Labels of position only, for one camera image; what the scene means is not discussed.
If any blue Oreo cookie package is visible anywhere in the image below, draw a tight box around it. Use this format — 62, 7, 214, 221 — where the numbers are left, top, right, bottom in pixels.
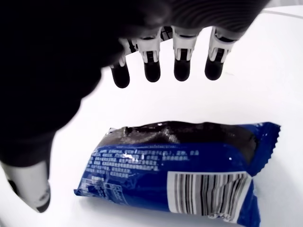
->
73, 121, 282, 227

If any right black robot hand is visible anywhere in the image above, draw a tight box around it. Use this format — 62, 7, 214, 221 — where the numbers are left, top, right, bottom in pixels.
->
0, 0, 272, 213

